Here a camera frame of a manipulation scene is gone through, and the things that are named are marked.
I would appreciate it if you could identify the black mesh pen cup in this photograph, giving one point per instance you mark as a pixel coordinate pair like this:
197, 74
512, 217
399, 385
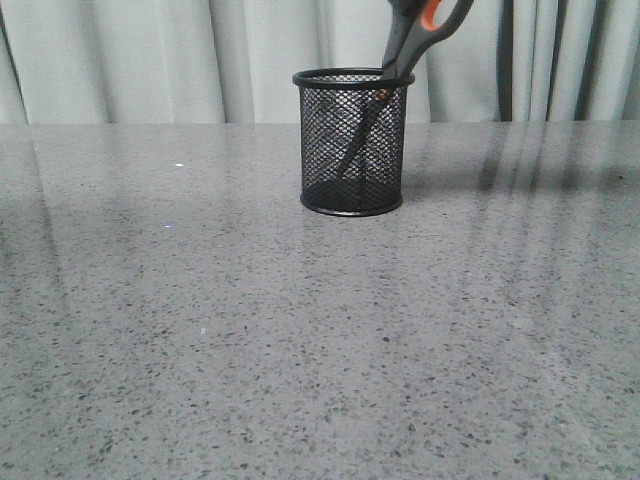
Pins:
331, 104

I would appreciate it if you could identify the light grey curtain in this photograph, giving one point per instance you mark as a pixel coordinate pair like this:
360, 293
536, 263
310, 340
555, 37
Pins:
85, 62

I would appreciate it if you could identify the grey orange handled scissors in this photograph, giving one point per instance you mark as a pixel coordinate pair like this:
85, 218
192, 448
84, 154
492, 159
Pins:
413, 30

